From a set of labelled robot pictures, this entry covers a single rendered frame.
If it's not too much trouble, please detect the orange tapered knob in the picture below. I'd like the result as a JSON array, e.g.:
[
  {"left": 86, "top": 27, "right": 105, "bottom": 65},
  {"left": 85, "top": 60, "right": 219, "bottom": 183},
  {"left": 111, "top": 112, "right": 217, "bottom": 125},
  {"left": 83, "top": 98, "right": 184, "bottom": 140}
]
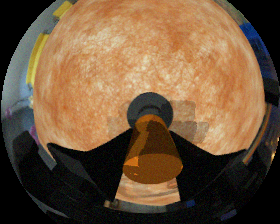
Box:
[{"left": 122, "top": 114, "right": 182, "bottom": 184}]

